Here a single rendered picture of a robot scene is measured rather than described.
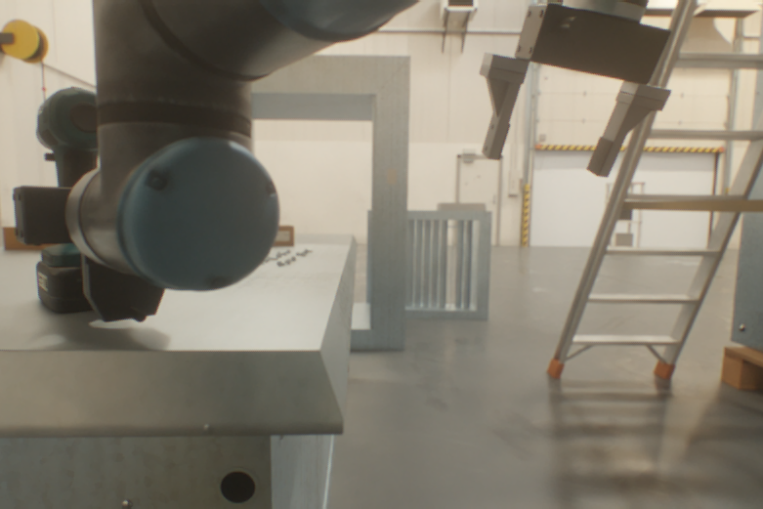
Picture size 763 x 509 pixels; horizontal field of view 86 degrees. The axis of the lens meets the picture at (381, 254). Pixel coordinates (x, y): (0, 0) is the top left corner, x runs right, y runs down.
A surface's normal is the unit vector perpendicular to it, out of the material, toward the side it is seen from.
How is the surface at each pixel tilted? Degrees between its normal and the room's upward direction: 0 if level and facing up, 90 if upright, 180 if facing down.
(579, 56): 114
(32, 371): 67
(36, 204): 90
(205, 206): 95
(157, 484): 90
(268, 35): 169
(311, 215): 90
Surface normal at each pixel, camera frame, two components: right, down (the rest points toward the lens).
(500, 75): 0.07, 0.49
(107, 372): 0.05, -0.29
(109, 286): 0.74, 0.08
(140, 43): -0.54, 0.72
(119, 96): -0.29, 0.10
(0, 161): 1.00, 0.01
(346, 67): 0.00, 0.10
